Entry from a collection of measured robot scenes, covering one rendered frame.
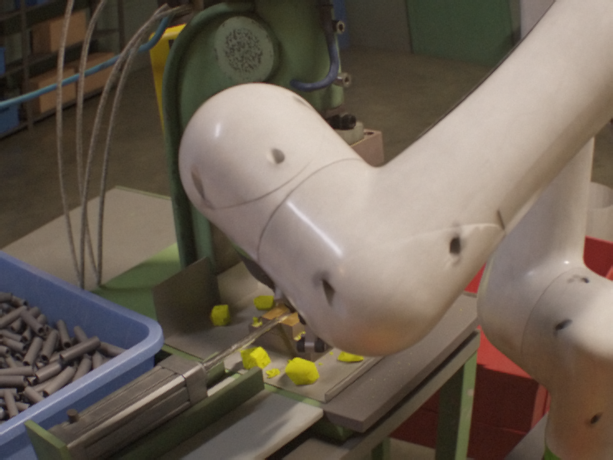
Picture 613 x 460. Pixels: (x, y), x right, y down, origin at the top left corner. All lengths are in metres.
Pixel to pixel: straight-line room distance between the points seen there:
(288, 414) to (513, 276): 0.29
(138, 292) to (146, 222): 0.37
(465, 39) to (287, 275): 6.48
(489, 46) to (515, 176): 6.35
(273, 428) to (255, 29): 0.43
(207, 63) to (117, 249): 0.54
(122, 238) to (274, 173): 1.00
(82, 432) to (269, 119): 0.39
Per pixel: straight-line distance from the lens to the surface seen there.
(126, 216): 1.68
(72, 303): 1.21
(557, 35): 0.65
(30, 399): 1.06
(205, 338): 1.14
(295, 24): 0.97
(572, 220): 0.88
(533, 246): 0.88
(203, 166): 0.63
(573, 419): 0.82
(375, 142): 1.08
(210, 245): 1.17
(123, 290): 1.30
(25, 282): 1.32
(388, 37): 7.50
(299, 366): 1.02
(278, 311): 1.09
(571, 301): 0.83
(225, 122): 0.63
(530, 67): 0.63
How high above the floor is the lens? 1.56
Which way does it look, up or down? 24 degrees down
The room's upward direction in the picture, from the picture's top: 5 degrees counter-clockwise
